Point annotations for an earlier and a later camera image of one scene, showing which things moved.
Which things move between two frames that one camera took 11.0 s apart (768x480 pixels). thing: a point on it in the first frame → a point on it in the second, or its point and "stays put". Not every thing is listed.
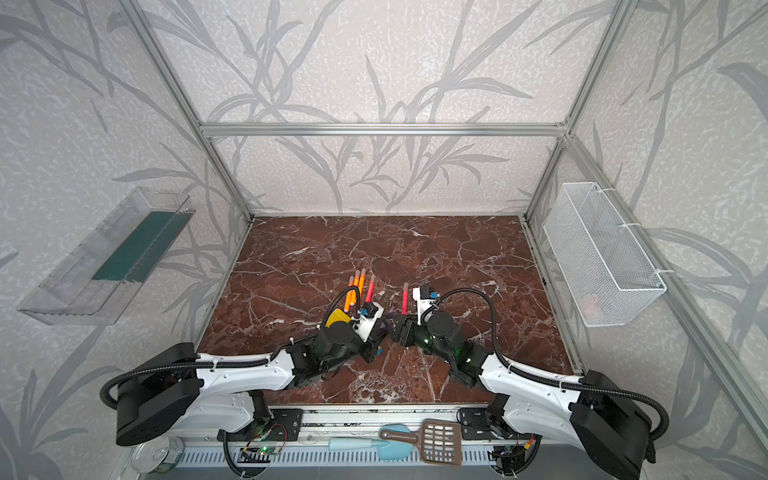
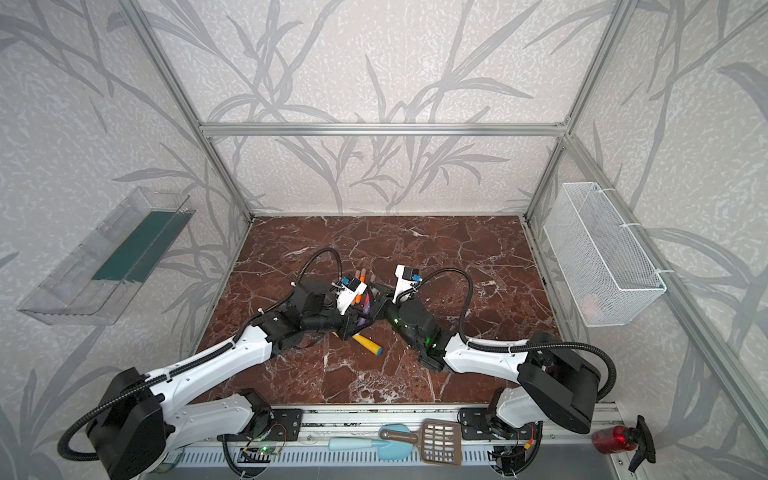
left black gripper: [372, 341] → [343, 315]
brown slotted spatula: [440, 440] stays put
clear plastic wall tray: [96, 284] stays put
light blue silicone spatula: [388, 449] stays put
